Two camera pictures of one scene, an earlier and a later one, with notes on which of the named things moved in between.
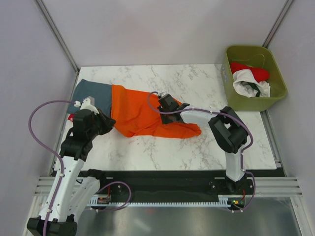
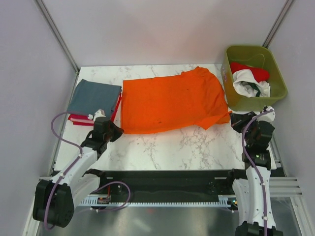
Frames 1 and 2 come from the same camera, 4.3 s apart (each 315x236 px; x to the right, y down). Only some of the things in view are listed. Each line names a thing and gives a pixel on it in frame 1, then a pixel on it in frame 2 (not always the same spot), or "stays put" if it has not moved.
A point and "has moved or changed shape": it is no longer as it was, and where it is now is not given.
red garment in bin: (260, 74) stays put
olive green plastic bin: (252, 78) stays put
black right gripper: (165, 121) to (237, 120)
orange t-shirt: (135, 113) has moved or changed shape
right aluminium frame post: (277, 23) stays put
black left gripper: (108, 123) to (118, 131)
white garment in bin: (246, 84) stays put
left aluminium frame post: (58, 35) stays put
